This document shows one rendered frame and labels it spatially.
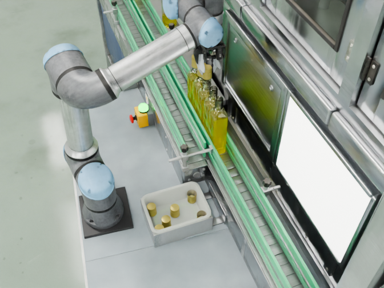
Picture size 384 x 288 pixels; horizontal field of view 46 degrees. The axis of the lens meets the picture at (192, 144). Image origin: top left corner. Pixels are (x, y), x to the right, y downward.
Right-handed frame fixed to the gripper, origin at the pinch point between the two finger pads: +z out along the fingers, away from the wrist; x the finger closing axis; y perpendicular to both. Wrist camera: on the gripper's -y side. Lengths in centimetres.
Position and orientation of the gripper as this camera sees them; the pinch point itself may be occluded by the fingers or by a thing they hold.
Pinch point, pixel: (207, 68)
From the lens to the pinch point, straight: 165.2
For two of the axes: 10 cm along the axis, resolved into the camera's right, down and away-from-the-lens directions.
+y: 3.3, 6.9, -6.5
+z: 0.0, 6.8, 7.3
